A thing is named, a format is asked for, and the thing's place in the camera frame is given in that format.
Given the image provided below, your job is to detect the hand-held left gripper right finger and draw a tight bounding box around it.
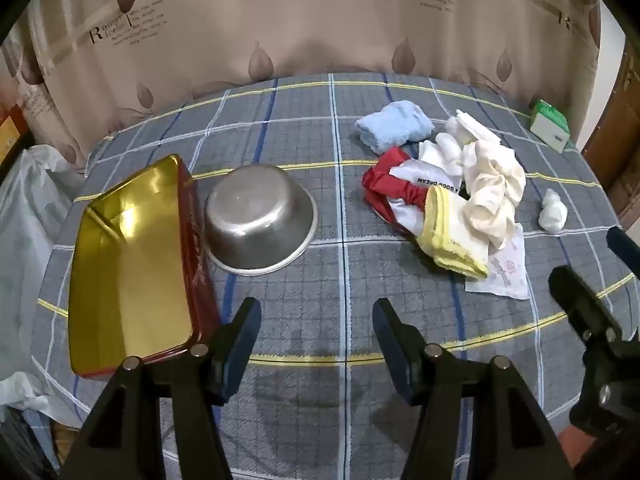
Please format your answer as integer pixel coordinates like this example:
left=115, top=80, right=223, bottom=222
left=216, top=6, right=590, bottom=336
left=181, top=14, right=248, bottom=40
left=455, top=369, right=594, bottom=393
left=372, top=297, right=576, bottom=480

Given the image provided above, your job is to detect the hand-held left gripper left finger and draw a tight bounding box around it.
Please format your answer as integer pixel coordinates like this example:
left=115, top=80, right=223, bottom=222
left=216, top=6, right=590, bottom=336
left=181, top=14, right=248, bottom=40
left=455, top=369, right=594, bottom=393
left=60, top=297, right=263, bottom=480

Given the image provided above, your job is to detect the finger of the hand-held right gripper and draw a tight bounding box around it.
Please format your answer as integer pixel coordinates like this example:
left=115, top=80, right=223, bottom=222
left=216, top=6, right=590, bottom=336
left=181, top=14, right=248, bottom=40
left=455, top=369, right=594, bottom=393
left=548, top=266, right=626, bottom=348
left=606, top=228, right=640, bottom=266

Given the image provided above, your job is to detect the white printed handkerchief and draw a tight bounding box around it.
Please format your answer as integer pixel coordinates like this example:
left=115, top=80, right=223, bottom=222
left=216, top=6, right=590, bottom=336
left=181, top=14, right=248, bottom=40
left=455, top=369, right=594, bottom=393
left=465, top=222, right=530, bottom=301

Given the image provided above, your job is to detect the yellow-trimmed white cloth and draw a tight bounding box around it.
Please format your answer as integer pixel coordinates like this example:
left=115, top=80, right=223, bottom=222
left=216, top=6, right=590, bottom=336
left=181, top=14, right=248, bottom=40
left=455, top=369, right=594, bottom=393
left=416, top=191, right=490, bottom=281

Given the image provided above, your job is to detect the stainless steel bowl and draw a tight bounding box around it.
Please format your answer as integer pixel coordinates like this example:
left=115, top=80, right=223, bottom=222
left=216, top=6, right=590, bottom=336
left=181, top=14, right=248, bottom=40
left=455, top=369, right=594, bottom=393
left=204, top=164, right=318, bottom=276

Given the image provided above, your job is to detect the red and gold tin box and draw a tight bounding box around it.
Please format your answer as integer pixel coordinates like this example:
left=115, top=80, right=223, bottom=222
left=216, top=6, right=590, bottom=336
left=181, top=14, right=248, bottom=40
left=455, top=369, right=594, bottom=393
left=67, top=154, right=221, bottom=378

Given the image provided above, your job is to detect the cream ruffled cloth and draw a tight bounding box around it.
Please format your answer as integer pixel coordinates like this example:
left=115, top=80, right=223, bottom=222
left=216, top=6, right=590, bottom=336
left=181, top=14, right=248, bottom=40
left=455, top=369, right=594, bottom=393
left=462, top=140, right=527, bottom=251

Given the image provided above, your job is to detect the red and white satin cloth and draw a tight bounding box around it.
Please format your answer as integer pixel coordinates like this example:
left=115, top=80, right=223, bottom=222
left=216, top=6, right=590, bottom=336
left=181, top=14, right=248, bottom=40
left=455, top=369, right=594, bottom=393
left=362, top=147, right=471, bottom=238

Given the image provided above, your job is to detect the white fluffy cloth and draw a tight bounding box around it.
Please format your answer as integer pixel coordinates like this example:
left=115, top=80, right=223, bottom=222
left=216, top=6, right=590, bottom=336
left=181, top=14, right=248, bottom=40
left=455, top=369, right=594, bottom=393
left=445, top=109, right=503, bottom=146

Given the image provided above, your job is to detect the light blue towel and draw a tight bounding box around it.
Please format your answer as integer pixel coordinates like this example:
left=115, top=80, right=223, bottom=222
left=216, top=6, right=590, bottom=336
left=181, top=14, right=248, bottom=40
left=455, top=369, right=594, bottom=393
left=355, top=101, right=435, bottom=155

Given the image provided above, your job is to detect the grey plaid bed sheet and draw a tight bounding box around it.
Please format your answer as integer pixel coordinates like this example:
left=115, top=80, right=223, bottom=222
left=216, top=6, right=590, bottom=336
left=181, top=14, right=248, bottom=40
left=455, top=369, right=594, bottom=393
left=30, top=72, right=640, bottom=480

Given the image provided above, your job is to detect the brown wooden door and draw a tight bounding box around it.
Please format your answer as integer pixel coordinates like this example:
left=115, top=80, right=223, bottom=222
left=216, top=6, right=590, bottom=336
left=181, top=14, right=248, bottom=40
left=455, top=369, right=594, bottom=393
left=582, top=40, right=640, bottom=221

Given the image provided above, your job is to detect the green tissue pack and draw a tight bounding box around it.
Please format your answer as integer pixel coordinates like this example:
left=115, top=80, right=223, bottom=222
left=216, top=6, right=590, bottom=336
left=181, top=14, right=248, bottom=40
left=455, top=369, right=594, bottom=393
left=530, top=99, right=571, bottom=152

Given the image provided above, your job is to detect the white plastic bag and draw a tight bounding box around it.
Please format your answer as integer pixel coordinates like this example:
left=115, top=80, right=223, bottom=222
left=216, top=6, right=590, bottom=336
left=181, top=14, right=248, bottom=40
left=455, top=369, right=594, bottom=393
left=0, top=145, right=96, bottom=426

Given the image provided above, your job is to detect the dark bag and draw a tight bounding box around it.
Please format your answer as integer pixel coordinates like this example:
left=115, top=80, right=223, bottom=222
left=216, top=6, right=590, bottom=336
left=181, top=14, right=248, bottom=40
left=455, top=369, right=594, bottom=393
left=0, top=410, right=58, bottom=480

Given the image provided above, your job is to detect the orange box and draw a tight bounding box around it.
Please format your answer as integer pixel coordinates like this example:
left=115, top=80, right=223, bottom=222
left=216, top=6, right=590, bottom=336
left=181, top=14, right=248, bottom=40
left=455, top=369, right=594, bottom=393
left=0, top=105, right=32, bottom=163

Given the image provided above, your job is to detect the beige leaf-print curtain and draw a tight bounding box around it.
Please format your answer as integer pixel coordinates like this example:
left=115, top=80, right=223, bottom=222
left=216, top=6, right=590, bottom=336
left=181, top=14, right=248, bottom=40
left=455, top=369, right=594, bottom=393
left=0, top=0, right=606, bottom=181

